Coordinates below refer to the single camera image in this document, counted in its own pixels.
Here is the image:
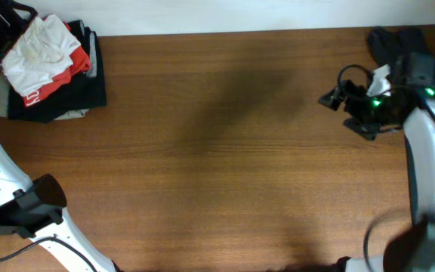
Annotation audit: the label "grey folded garment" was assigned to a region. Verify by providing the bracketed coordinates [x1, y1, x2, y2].
[0, 75, 89, 120]

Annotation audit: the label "black folded garment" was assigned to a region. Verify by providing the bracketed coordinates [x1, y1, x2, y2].
[7, 20, 106, 123]

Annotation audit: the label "white t-shirt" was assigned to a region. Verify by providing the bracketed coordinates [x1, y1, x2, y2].
[2, 14, 81, 97]

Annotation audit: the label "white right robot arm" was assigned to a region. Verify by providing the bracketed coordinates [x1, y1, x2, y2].
[319, 53, 435, 271]

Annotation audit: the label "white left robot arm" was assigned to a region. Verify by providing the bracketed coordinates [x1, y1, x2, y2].
[0, 1, 117, 271]

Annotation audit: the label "dark green trousers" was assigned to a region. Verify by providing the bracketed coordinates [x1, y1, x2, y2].
[366, 26, 435, 227]

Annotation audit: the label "red printed t-shirt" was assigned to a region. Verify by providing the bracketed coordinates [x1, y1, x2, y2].
[23, 21, 92, 108]

